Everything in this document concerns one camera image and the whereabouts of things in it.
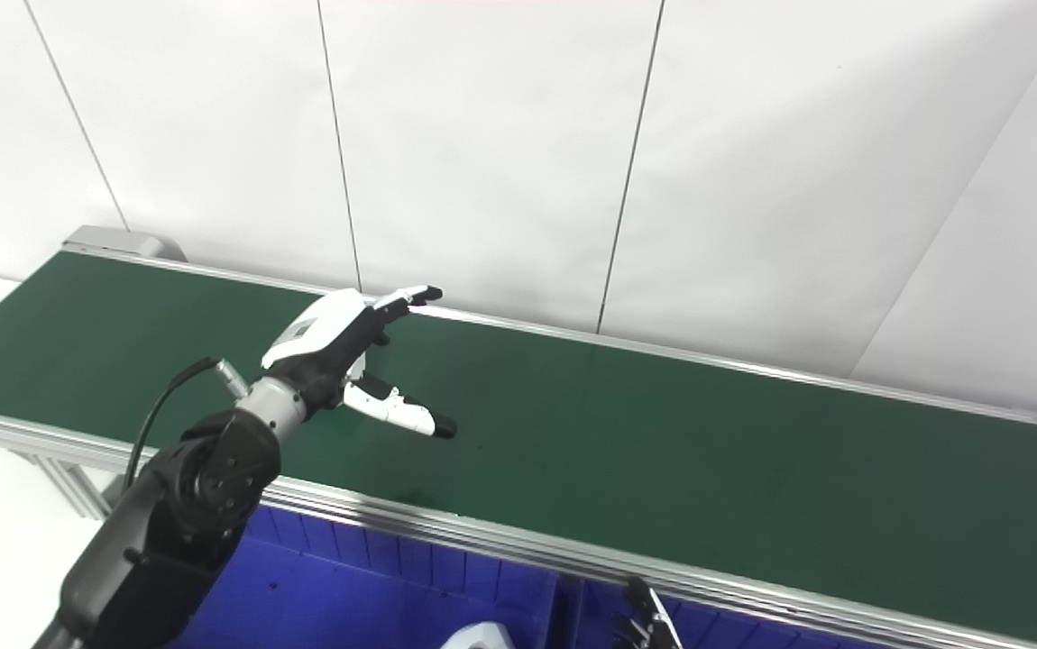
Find green conveyor belt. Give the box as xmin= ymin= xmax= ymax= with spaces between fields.
xmin=0 ymin=252 xmax=1037 ymax=649
xmin=0 ymin=247 xmax=1037 ymax=649

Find blue plastic bin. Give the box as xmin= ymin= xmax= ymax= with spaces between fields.
xmin=167 ymin=505 xmax=574 ymax=649
xmin=564 ymin=577 xmax=934 ymax=649

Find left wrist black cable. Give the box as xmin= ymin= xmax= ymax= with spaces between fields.
xmin=122 ymin=357 xmax=251 ymax=493

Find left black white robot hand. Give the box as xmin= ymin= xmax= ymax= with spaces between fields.
xmin=262 ymin=286 xmax=458 ymax=441

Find aluminium conveyor leg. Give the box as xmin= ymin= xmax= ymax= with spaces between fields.
xmin=27 ymin=451 xmax=119 ymax=520

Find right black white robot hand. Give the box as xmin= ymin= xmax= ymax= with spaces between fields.
xmin=610 ymin=577 xmax=684 ymax=649

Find grey conveyor end housing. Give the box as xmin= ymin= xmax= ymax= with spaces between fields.
xmin=63 ymin=225 xmax=188 ymax=263

